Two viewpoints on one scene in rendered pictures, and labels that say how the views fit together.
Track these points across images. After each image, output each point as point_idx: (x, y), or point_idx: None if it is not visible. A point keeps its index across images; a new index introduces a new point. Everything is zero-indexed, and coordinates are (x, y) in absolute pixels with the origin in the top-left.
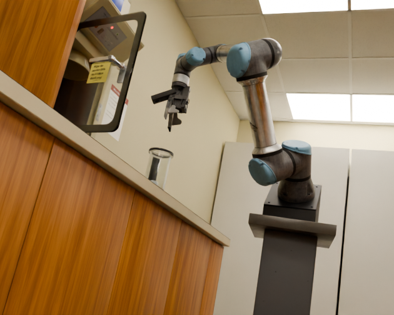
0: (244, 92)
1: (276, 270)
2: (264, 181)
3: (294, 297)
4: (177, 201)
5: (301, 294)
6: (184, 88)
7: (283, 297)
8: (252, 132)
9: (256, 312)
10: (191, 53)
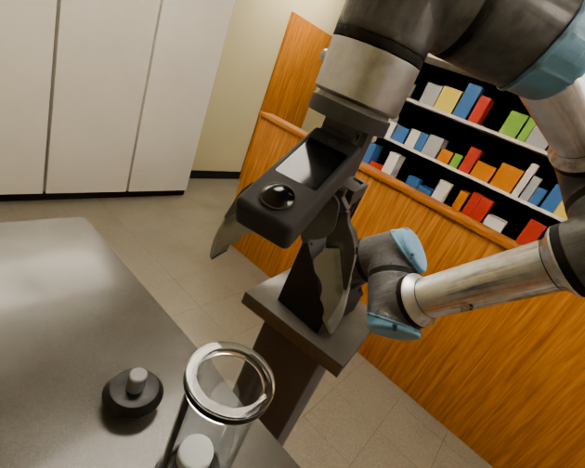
0: (543, 292)
1: (316, 377)
2: (392, 338)
3: (317, 382)
4: (296, 463)
5: (321, 375)
6: (369, 135)
7: (310, 390)
8: (451, 308)
9: (288, 422)
10: None
